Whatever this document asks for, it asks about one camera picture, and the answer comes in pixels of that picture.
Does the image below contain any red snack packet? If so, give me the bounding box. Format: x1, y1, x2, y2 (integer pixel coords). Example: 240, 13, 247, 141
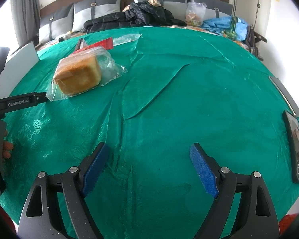
73, 37, 114, 53

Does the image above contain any clear plastic packet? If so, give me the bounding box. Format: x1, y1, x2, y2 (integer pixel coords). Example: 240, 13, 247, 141
112, 33, 142, 47

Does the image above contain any white box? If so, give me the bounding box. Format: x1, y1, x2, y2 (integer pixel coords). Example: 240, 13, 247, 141
0, 42, 40, 99

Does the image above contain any bagged bread loaf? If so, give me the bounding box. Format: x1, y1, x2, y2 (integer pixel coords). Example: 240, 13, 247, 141
46, 46, 128, 102

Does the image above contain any dark chair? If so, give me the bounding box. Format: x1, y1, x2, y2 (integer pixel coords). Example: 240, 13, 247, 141
244, 25, 268, 62

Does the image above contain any black jacket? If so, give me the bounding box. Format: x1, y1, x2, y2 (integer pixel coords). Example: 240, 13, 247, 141
83, 0, 187, 33

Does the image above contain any clear bag of snacks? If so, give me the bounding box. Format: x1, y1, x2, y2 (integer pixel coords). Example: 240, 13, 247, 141
185, 2, 207, 27

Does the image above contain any person's left hand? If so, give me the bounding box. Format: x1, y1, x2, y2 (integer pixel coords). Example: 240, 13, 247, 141
0, 129, 14, 159

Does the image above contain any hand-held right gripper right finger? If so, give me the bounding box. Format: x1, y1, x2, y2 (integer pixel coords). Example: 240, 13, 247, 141
190, 143, 281, 239

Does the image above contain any grey curtain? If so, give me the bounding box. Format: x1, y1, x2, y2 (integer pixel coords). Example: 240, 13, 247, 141
9, 0, 41, 48

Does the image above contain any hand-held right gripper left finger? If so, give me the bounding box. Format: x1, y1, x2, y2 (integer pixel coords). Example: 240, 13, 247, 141
17, 142, 109, 239

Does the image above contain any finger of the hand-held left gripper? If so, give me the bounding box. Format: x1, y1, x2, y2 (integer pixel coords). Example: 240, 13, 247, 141
31, 92, 49, 104

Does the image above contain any orange cloth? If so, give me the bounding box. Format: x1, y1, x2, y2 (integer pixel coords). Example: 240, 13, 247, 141
278, 212, 299, 232

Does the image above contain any black smartphone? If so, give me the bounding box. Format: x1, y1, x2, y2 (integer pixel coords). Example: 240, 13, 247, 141
282, 110, 299, 185

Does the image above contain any blue plastic bag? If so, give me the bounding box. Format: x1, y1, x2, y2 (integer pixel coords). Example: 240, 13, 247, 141
202, 16, 251, 42

